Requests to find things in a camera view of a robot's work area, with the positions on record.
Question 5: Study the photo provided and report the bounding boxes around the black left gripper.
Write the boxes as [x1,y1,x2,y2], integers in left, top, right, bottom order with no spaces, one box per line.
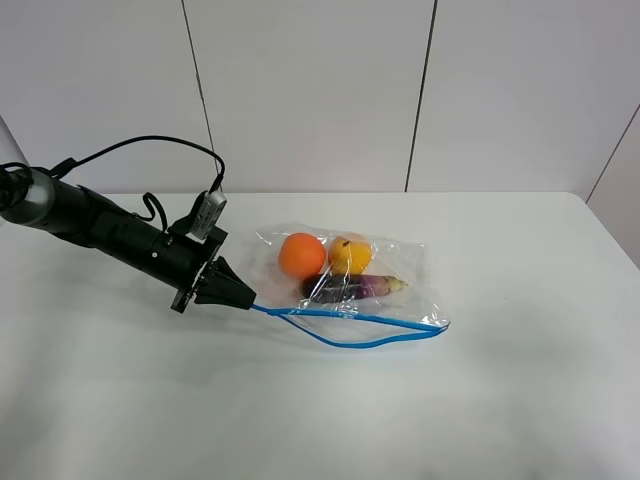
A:
[149,226,256,313]

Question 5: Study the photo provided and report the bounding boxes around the clear zip bag blue seal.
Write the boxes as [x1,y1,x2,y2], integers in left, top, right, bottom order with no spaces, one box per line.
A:
[238,224,450,349]

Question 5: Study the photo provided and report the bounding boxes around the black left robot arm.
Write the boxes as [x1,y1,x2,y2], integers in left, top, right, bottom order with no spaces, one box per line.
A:
[1,162,256,313]

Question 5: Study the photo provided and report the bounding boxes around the orange fruit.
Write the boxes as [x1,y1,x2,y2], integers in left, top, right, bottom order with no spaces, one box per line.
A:
[278,232,326,280]

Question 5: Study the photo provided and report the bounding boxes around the purple eggplant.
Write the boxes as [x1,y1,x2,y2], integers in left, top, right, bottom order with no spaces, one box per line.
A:
[299,273,408,304]

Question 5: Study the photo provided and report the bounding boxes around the yellow fruit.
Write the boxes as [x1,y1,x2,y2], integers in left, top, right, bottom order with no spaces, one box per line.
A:
[327,234,373,275]

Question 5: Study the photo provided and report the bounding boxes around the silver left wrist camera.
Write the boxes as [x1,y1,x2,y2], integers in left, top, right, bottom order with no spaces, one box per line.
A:
[189,189,227,240]

